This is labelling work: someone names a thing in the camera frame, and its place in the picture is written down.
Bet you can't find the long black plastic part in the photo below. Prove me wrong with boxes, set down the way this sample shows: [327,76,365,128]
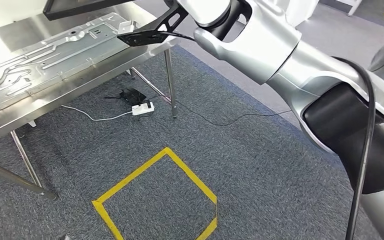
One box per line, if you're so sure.
[42,0,137,22]

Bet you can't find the stainless steel workbench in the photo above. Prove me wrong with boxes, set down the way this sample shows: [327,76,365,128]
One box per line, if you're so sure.
[0,0,180,203]

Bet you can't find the white power strip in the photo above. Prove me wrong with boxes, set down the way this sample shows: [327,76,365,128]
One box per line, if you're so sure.
[131,101,156,116]

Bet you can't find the black power adapter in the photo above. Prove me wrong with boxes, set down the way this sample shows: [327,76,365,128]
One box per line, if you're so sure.
[103,87,148,107]

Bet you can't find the stamped silver metal plate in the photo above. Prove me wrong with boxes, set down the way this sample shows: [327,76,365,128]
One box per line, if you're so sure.
[0,12,139,119]

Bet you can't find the thin black floor cable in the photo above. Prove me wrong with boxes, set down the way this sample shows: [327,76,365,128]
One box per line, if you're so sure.
[151,95,293,127]

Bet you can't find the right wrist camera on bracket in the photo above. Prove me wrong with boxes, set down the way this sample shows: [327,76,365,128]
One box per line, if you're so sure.
[116,1,190,48]

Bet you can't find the white power cable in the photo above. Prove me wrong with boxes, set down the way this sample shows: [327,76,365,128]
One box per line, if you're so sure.
[60,104,134,122]

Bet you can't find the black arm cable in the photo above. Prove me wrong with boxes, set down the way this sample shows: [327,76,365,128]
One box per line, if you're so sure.
[158,30,377,240]

